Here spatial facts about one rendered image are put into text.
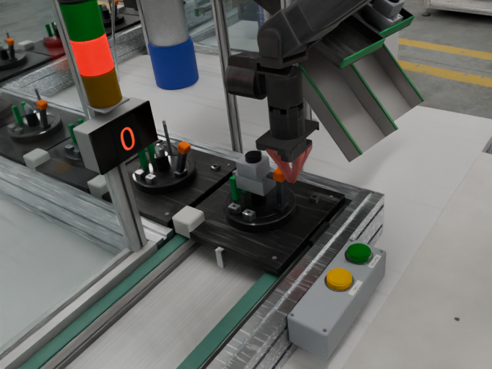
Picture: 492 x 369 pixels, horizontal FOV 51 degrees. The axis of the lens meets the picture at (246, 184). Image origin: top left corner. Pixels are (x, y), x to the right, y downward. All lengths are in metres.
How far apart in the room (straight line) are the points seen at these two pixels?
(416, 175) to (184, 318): 0.67
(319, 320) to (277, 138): 0.29
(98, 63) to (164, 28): 1.03
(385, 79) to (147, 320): 0.77
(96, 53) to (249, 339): 0.46
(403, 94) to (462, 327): 0.58
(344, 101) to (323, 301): 0.49
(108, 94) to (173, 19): 1.02
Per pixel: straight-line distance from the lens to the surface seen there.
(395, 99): 1.27
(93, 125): 0.79
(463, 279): 1.03
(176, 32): 1.79
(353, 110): 1.15
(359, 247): 0.90
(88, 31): 0.75
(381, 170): 1.29
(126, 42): 2.22
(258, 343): 0.78
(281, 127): 0.82
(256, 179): 0.92
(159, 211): 1.03
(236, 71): 0.84
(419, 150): 1.38
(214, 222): 0.98
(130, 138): 0.82
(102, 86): 0.77
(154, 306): 0.92
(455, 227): 1.14
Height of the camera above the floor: 1.57
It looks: 34 degrees down
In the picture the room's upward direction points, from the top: 7 degrees counter-clockwise
